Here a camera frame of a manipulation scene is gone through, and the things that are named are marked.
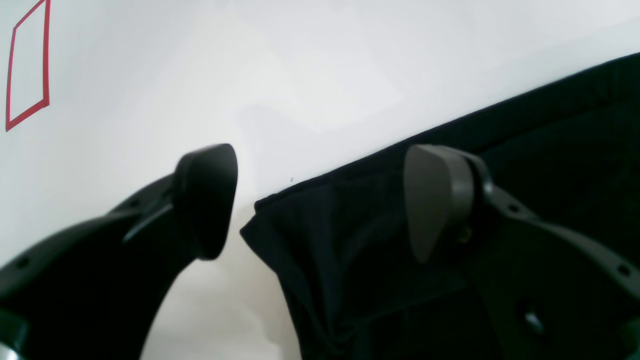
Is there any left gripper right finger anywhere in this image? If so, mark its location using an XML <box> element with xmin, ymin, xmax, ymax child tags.
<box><xmin>403</xmin><ymin>145</ymin><xmax>640</xmax><ymax>360</ymax></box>

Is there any red tape square outline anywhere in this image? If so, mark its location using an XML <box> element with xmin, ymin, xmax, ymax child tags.
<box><xmin>5</xmin><ymin>0</ymin><xmax>51</xmax><ymax>132</ymax></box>

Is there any black T-shirt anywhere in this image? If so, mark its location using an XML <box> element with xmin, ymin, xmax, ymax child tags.
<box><xmin>240</xmin><ymin>54</ymin><xmax>639</xmax><ymax>360</ymax></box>

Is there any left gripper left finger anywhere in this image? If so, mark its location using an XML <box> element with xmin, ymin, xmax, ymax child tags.
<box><xmin>0</xmin><ymin>144</ymin><xmax>238</xmax><ymax>360</ymax></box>

